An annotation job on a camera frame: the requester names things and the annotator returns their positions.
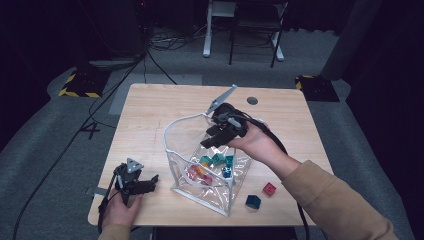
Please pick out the light teal toy block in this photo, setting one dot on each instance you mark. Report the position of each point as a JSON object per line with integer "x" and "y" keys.
{"x": 206, "y": 161}

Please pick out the red toy block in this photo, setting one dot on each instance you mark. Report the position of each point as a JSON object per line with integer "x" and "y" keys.
{"x": 269, "y": 188}

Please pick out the person's left hand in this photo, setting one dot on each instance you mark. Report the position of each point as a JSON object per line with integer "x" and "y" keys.
{"x": 116, "y": 213}

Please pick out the orange toy block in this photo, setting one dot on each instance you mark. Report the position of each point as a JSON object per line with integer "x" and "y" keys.
{"x": 200, "y": 170}

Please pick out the grey curtain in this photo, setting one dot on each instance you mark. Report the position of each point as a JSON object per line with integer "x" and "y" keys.
{"x": 350, "y": 36}

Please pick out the dark blue toy block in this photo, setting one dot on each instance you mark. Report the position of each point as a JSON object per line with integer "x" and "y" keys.
{"x": 253, "y": 201}

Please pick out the maroon toy block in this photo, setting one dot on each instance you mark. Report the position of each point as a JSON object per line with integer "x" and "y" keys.
{"x": 206, "y": 180}

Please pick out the person's right hand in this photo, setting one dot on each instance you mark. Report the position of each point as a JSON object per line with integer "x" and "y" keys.
{"x": 258, "y": 143}

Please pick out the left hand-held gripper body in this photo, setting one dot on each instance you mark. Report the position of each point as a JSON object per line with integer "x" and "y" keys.
{"x": 128, "y": 180}

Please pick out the dark round table grommet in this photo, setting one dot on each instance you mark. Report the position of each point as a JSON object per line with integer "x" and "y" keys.
{"x": 252, "y": 100}

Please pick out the pink-red toy block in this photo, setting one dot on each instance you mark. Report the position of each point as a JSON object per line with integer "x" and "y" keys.
{"x": 192, "y": 172}

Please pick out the black yellow striped stand base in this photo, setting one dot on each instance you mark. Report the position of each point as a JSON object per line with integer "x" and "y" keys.
{"x": 83, "y": 85}
{"x": 316, "y": 88}

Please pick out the clear plastic storage bag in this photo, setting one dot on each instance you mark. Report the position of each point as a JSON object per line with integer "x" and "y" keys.
{"x": 183, "y": 136}

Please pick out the black metal chair frame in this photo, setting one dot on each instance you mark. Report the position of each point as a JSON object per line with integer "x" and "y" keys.
{"x": 256, "y": 25}

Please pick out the shiny teal toy block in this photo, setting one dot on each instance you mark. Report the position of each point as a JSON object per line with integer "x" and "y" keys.
{"x": 229, "y": 160}

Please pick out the grey flat stand base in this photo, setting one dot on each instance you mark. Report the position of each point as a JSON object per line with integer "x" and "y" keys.
{"x": 113, "y": 63}

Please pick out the grey tape strip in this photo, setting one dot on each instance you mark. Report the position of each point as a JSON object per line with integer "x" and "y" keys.
{"x": 100, "y": 191}

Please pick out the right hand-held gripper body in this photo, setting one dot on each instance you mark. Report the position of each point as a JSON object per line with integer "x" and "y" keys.
{"x": 233, "y": 121}

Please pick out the white desk leg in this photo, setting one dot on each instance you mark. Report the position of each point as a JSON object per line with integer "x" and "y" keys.
{"x": 208, "y": 33}
{"x": 278, "y": 46}

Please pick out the dark blue studded toy plate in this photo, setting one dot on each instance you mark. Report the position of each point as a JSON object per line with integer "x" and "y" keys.
{"x": 227, "y": 172}

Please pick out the dark equipment cabinet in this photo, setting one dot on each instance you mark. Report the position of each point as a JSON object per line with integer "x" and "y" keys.
{"x": 113, "y": 30}

